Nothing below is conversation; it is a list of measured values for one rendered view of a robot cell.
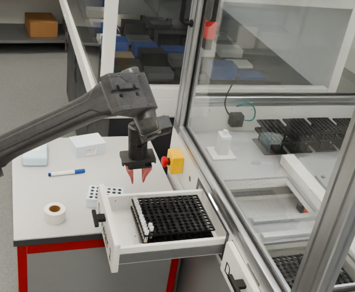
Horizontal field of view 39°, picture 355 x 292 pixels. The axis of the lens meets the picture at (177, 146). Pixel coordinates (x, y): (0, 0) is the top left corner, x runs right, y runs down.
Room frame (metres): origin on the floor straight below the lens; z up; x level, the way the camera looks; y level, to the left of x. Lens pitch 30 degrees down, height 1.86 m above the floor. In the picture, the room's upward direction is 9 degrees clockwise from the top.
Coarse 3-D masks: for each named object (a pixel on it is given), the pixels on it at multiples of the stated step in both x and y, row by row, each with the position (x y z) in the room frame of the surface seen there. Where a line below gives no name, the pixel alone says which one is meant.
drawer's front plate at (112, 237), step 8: (104, 192) 1.25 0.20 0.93; (104, 200) 1.21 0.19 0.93; (104, 208) 1.18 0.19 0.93; (112, 216) 1.14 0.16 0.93; (104, 224) 1.16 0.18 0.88; (112, 224) 1.11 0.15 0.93; (112, 232) 1.07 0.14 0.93; (104, 240) 1.14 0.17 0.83; (112, 240) 1.05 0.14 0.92; (112, 248) 1.05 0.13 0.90; (112, 256) 1.04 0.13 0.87; (112, 264) 1.03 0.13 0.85; (112, 272) 1.03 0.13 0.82
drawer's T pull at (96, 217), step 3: (93, 210) 1.18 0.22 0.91; (93, 213) 1.16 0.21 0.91; (93, 216) 1.15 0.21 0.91; (96, 216) 1.15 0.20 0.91; (99, 216) 1.16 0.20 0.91; (102, 216) 1.16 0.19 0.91; (93, 219) 1.14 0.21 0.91; (96, 219) 1.14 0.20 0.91; (99, 219) 1.14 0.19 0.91; (102, 219) 1.15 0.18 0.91; (105, 219) 1.15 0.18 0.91; (96, 222) 1.12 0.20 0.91; (96, 225) 1.12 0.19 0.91
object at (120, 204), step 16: (144, 192) 1.33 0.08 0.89; (160, 192) 1.34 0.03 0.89; (176, 192) 1.36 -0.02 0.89; (192, 192) 1.38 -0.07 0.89; (112, 208) 1.28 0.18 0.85; (128, 208) 1.30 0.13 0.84; (208, 208) 1.34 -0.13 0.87; (128, 224) 1.23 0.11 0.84; (128, 240) 1.15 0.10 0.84; (176, 240) 1.12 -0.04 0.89; (192, 240) 1.13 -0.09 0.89; (208, 240) 1.14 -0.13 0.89; (224, 240) 1.16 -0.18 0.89; (128, 256) 1.06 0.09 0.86; (144, 256) 1.08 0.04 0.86; (160, 256) 1.09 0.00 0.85; (176, 256) 1.11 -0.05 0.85; (192, 256) 1.13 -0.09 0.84
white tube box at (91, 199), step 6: (90, 186) 1.45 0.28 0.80; (96, 186) 1.46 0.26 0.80; (90, 192) 1.41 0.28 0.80; (96, 192) 1.42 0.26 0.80; (108, 192) 1.44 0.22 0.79; (114, 192) 1.44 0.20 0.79; (120, 192) 1.44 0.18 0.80; (90, 198) 1.38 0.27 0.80; (96, 198) 1.40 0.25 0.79; (90, 204) 1.38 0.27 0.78; (96, 204) 1.38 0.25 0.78
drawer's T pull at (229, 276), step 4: (228, 276) 1.00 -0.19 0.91; (232, 276) 0.99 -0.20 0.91; (232, 280) 0.98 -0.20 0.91; (236, 280) 0.98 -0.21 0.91; (240, 280) 0.98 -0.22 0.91; (232, 284) 0.97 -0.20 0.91; (236, 284) 0.96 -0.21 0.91; (240, 284) 0.97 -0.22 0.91; (244, 284) 0.97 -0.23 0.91; (236, 288) 0.95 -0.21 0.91; (240, 288) 0.96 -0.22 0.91; (244, 288) 0.96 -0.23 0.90
